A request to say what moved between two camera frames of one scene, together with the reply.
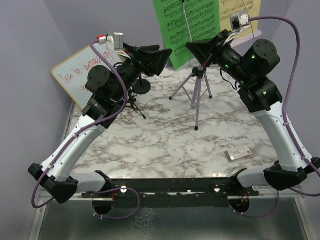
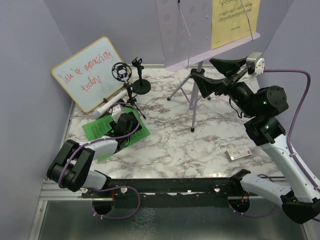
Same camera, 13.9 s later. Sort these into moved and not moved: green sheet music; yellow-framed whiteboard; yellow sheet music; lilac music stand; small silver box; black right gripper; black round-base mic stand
Moved: black right gripper; green sheet music; lilac music stand
Not moved: yellow sheet music; black round-base mic stand; yellow-framed whiteboard; small silver box
